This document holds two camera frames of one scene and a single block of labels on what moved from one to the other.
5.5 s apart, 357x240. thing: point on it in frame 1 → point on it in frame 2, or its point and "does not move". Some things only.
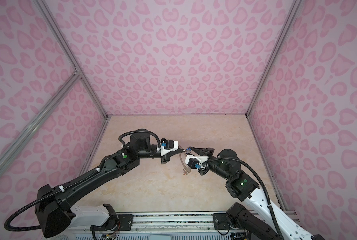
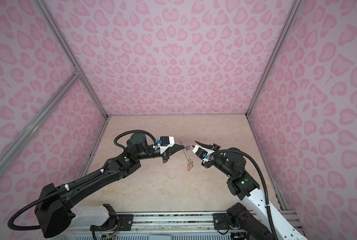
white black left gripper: [165, 158] does not move
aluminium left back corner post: [71, 56] does not move
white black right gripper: [206, 152] → [216, 147]
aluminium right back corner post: [290, 18] does not move
